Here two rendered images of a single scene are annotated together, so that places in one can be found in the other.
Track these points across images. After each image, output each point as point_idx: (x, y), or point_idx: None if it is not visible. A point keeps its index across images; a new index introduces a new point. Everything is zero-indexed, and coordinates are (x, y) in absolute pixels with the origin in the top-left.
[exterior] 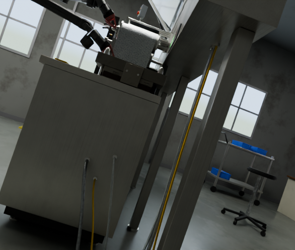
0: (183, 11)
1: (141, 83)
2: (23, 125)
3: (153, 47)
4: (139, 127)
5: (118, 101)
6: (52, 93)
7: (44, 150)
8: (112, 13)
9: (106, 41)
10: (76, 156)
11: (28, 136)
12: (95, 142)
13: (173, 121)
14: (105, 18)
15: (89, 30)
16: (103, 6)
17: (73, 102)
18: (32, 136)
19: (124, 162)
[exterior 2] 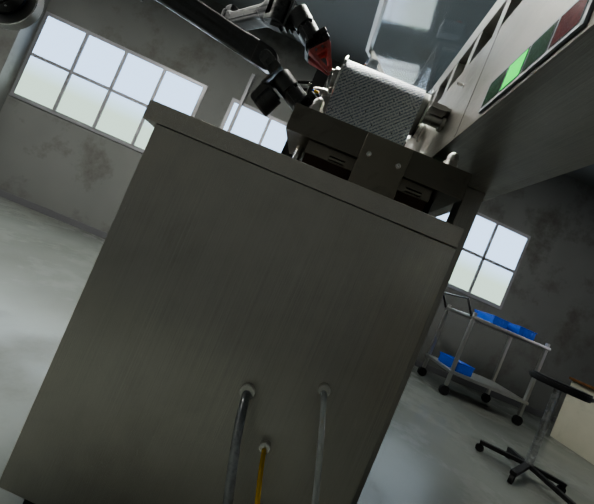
0: (523, 8)
1: (402, 191)
2: (87, 283)
3: (416, 116)
4: (397, 309)
5: (345, 235)
6: (170, 203)
7: (135, 353)
8: (327, 37)
9: (311, 93)
10: (218, 376)
11: (96, 312)
12: (273, 342)
13: (443, 288)
14: (310, 48)
15: (273, 67)
16: (306, 23)
17: (223, 230)
18: (106, 314)
19: (350, 408)
